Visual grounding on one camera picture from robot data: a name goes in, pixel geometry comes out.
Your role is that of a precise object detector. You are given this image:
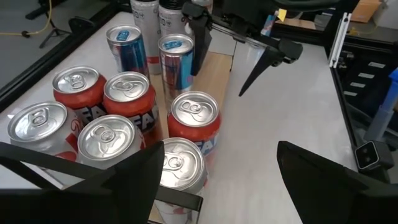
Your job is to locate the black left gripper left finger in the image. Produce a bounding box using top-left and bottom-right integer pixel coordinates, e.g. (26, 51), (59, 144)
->
(0, 141), (165, 224)

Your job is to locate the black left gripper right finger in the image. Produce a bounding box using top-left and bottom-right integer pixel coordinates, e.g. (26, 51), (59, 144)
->
(276, 140), (398, 224)

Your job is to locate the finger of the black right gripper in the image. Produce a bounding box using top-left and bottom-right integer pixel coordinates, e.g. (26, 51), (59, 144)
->
(238, 39), (304, 97)
(182, 1), (213, 77)

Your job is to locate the blue silver Red Bull can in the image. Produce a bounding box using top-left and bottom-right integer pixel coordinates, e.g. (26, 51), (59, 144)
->
(157, 33), (195, 110)
(105, 24), (150, 78)

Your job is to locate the red Fanta can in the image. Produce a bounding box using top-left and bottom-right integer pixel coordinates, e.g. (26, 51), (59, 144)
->
(103, 71), (163, 147)
(167, 90), (222, 158)
(52, 65), (108, 125)

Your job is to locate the silver Diet Coke can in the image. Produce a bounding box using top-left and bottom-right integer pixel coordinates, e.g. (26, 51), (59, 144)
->
(154, 137), (208, 224)
(6, 101), (84, 162)
(76, 114), (146, 170)

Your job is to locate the wooden board tray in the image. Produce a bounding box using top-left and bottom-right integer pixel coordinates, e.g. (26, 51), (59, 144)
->
(0, 51), (234, 224)

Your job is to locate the silver aluminium bar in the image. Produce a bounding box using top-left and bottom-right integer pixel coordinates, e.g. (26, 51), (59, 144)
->
(328, 12), (353, 68)

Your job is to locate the brown cardboard box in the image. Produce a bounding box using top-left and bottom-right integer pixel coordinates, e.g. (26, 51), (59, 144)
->
(350, 0), (382, 24)

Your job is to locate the black tripod stand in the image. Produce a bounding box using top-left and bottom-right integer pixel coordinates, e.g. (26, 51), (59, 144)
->
(24, 0), (73, 49)

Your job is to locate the small black camera box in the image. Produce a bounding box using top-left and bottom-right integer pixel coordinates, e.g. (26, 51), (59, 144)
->
(354, 140), (395, 172)

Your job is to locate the yellow cable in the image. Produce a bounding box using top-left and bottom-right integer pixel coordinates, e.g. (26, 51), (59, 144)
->
(0, 0), (53, 37)

